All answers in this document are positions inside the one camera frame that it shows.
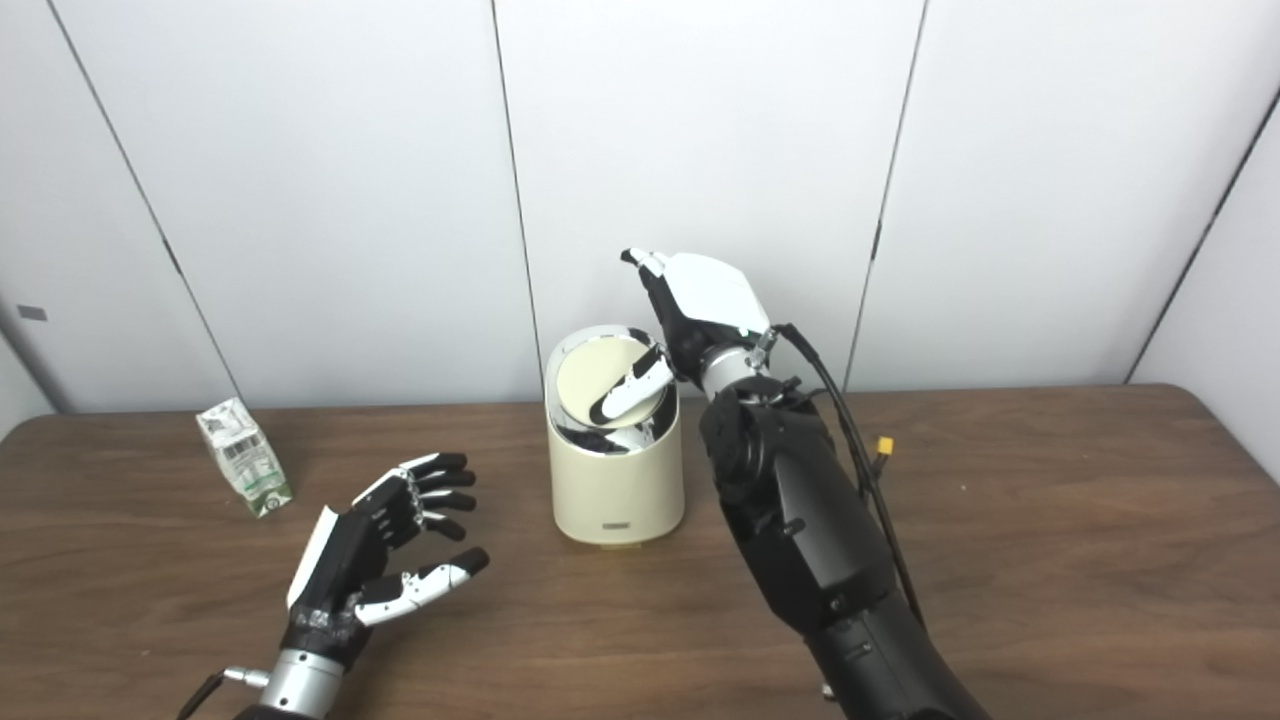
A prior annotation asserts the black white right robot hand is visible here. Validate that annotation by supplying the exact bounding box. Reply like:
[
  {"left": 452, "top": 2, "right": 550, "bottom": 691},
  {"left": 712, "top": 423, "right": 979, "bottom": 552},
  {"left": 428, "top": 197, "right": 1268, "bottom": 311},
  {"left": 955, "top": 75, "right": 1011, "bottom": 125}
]
[{"left": 590, "top": 247, "right": 773, "bottom": 426}]

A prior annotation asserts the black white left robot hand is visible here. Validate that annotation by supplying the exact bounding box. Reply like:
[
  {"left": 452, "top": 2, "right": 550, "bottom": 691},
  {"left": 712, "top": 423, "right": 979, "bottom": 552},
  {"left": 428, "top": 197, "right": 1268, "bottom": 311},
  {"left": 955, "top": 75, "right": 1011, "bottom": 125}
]
[{"left": 283, "top": 452, "right": 491, "bottom": 669}]

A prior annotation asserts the white green milk carton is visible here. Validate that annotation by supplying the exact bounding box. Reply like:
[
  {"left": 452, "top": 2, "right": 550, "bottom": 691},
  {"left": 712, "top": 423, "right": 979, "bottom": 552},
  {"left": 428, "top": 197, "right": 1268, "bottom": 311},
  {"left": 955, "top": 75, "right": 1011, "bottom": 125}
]
[{"left": 195, "top": 398, "right": 294, "bottom": 519}]

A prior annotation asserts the cream-colored lidded bin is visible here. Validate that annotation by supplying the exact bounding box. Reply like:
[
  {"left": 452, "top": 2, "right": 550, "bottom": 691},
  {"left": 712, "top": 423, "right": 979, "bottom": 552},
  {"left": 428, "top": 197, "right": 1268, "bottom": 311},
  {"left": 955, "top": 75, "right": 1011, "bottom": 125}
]
[{"left": 545, "top": 325, "right": 687, "bottom": 547}]

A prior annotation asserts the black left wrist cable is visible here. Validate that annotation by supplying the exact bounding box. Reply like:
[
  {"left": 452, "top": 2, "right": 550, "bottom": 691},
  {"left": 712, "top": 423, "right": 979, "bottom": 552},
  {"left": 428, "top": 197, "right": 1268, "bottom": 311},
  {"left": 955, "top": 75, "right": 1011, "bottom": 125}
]
[{"left": 178, "top": 667, "right": 271, "bottom": 720}]

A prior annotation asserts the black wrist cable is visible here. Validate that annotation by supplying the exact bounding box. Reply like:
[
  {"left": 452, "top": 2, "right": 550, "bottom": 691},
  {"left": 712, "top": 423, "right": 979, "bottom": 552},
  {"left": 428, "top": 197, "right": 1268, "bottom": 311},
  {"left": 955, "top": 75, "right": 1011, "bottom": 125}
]
[
  {"left": 178, "top": 667, "right": 271, "bottom": 720},
  {"left": 770, "top": 322, "right": 926, "bottom": 626}
]

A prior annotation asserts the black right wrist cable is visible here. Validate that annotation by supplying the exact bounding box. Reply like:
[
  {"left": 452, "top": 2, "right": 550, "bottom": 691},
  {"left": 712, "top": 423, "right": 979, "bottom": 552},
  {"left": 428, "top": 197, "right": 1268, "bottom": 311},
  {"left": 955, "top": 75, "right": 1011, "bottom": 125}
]
[{"left": 770, "top": 322, "right": 926, "bottom": 626}]

